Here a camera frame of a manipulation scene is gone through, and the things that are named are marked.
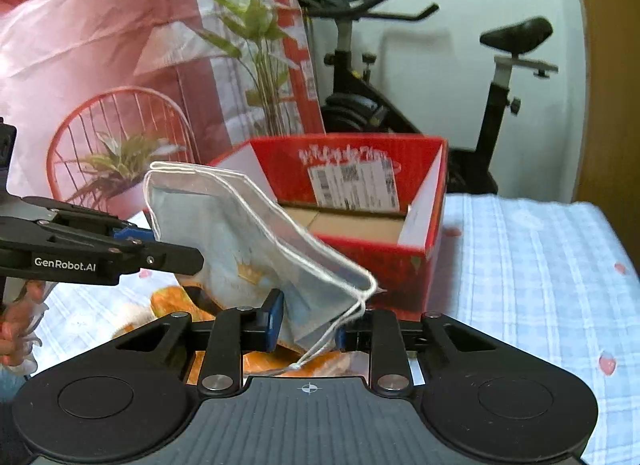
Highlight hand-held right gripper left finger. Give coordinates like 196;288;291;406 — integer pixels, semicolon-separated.
115;289;286;397

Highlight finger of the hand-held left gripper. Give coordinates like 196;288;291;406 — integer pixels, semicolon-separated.
22;195;157;252
118;241;204;288

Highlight black exercise bike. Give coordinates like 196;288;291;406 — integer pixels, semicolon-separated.
295;0;559;196

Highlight light blue face mask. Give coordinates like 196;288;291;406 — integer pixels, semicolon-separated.
142;161;379;374

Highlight orange snack packet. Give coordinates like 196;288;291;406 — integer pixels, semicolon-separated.
112;285;351;377

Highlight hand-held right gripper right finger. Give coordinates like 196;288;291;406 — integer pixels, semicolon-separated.
335;308;502;394

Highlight person's left hand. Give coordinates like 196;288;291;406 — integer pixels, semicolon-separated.
0;279;49;377

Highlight red cardboard box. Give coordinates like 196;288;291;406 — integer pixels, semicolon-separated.
207;132;449;317

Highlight printed backdrop cloth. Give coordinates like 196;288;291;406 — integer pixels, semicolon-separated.
0;0;327;226

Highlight wooden door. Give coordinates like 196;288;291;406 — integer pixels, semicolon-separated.
570;0;640;212

